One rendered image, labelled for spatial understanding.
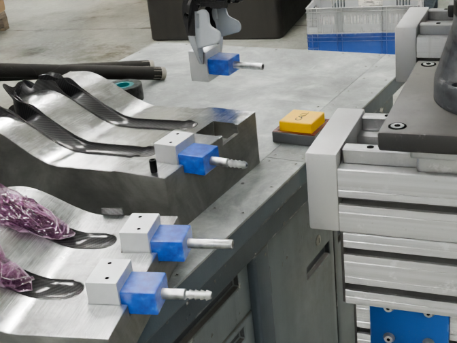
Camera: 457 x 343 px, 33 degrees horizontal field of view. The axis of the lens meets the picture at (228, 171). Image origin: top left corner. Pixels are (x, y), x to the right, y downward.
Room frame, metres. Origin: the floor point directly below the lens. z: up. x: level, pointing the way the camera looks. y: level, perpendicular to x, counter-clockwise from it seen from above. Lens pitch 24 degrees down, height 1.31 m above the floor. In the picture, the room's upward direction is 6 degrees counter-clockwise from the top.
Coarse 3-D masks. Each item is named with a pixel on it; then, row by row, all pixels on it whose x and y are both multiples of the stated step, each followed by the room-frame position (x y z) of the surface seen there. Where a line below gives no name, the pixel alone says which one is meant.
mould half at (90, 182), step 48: (48, 96) 1.22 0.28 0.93; (96, 96) 1.25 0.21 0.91; (0, 144) 1.09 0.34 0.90; (48, 144) 1.09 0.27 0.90; (144, 144) 1.07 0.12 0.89; (240, 144) 1.11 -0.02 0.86; (48, 192) 1.05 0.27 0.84; (96, 192) 1.00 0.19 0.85; (144, 192) 0.96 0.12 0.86; (192, 192) 0.99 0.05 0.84
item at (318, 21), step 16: (320, 0) 4.49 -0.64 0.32; (336, 0) 4.46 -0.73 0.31; (352, 0) 4.43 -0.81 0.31; (368, 0) 4.40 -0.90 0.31; (384, 0) 4.37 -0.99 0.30; (416, 0) 4.31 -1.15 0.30; (320, 16) 4.47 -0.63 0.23; (336, 16) 4.08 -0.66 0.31; (352, 16) 4.06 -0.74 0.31; (368, 16) 4.36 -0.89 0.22; (384, 16) 4.01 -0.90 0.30; (400, 16) 4.28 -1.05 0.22; (320, 32) 4.12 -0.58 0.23; (336, 32) 4.09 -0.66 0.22; (352, 32) 4.06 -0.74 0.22; (368, 32) 4.03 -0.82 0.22; (384, 32) 4.00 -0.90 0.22
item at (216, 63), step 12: (204, 48) 1.32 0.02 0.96; (216, 48) 1.32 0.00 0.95; (192, 60) 1.31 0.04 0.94; (204, 60) 1.29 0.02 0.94; (216, 60) 1.29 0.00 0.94; (228, 60) 1.28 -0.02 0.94; (192, 72) 1.31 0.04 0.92; (204, 72) 1.30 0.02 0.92; (216, 72) 1.29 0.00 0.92; (228, 72) 1.27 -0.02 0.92
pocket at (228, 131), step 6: (210, 126) 1.13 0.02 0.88; (216, 126) 1.13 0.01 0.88; (222, 126) 1.13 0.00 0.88; (228, 126) 1.12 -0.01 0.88; (234, 126) 1.11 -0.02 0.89; (198, 132) 1.10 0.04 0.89; (204, 132) 1.11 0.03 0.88; (210, 132) 1.13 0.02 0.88; (216, 132) 1.13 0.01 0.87; (222, 132) 1.13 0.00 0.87; (228, 132) 1.12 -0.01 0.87; (234, 132) 1.11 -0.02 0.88; (222, 138) 1.13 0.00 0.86; (228, 138) 1.09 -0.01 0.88
